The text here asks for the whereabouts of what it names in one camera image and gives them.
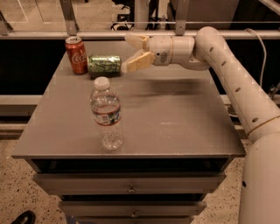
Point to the metal glass railing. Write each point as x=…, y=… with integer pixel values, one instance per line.
x=57, y=19

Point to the red Coca-Cola can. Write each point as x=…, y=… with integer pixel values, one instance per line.
x=77, y=54

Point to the grey drawer cabinet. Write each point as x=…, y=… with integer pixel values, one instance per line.
x=173, y=121

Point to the clear plastic water bottle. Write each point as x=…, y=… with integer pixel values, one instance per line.
x=106, y=108

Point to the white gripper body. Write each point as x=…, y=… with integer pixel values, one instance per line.
x=160, y=50

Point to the lower grey drawer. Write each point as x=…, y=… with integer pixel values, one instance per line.
x=132, y=209

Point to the upper grey drawer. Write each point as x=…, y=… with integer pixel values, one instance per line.
x=128, y=183

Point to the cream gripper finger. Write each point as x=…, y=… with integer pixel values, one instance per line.
x=139, y=42
x=140, y=60

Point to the grey drawer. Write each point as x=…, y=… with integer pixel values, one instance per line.
x=128, y=183
x=132, y=209

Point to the black shoe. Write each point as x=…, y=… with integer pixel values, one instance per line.
x=27, y=217

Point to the green soda can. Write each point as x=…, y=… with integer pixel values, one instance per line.
x=97, y=64

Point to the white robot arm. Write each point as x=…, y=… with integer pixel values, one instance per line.
x=258, y=114

